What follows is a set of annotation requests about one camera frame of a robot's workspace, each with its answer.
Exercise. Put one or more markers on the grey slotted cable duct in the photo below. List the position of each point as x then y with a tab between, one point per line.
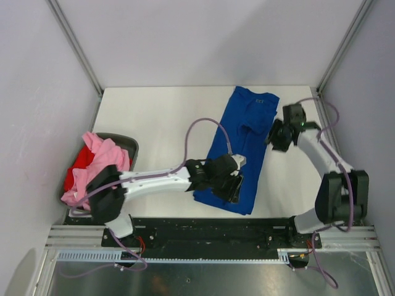
277	256

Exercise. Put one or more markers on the blue printed t shirt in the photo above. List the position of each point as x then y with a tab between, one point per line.
248	118

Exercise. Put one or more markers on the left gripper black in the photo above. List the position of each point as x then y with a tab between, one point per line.
231	193

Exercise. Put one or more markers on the red t shirt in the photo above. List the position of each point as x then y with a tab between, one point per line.
83	159

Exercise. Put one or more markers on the aluminium frame post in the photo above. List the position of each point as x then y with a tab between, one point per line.
75	45
351	33

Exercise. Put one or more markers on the right aluminium frame post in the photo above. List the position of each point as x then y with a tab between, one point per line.
351	33

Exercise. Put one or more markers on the grey laundry basket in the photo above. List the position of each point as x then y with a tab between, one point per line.
124	142

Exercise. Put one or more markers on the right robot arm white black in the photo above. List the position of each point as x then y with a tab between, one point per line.
342	197

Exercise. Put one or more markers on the left aluminium frame post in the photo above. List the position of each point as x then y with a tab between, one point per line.
75	45

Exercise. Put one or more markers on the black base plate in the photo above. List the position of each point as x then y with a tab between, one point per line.
217	236

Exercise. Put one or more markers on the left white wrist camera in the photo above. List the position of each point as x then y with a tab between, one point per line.
239	159

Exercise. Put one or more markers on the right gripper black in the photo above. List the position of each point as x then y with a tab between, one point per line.
275	143

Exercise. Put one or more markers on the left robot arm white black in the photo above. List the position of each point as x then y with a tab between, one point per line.
111	189

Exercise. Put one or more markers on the pink t shirt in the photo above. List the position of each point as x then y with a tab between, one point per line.
106	152

